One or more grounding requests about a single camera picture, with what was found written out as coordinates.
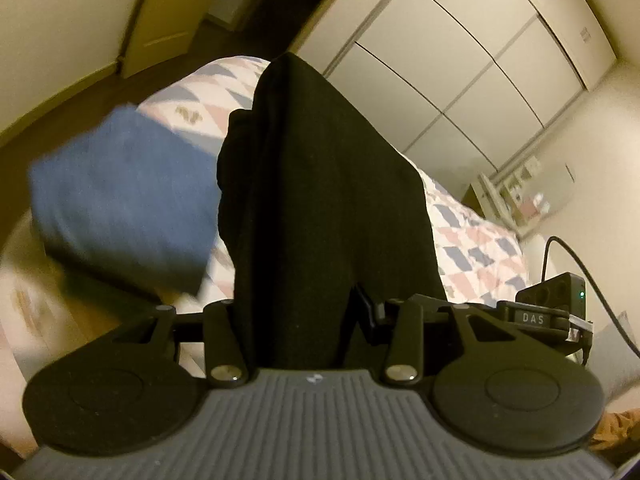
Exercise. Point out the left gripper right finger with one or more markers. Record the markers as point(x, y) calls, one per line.
point(428, 341)

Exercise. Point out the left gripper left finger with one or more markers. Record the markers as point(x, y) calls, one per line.
point(164, 330)

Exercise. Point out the black garment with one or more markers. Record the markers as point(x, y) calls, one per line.
point(318, 212)

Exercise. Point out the person's right hand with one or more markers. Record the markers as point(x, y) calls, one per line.
point(616, 438)

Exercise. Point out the grey woven pillow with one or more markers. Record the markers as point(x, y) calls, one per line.
point(612, 361)

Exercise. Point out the checkered pastel quilt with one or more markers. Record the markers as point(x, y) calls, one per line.
point(478, 261)

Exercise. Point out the blue folded cloth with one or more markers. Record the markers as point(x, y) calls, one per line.
point(131, 199)

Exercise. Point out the white panelled wardrobe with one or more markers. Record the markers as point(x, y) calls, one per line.
point(459, 86)

